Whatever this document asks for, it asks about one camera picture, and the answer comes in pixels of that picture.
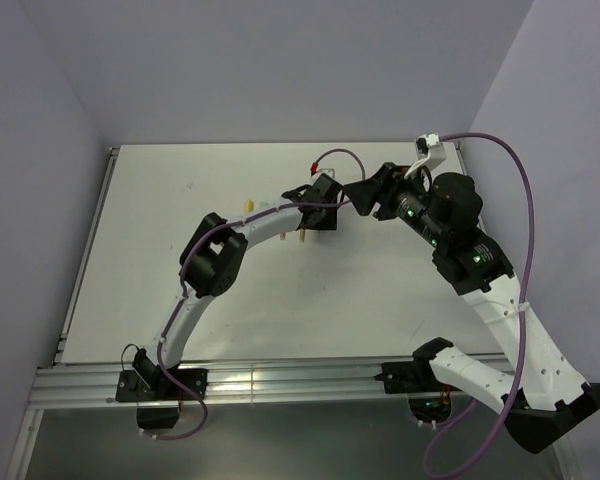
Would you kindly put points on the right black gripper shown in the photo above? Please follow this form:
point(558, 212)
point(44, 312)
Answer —
point(384, 186)

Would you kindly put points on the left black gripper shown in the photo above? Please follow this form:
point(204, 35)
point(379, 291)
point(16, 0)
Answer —
point(329, 224)

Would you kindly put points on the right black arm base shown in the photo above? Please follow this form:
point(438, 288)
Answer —
point(429, 400)

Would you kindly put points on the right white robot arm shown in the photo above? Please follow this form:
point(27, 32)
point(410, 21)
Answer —
point(551, 397)

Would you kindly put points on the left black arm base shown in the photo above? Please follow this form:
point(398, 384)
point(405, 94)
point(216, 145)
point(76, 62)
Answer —
point(158, 408)

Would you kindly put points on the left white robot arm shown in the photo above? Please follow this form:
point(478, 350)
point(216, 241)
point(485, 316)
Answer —
point(212, 259)

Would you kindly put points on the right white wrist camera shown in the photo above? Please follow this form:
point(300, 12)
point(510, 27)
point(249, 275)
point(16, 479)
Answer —
point(430, 154)

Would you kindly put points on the aluminium front rail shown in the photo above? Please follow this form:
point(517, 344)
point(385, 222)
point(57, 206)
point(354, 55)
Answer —
point(228, 382)

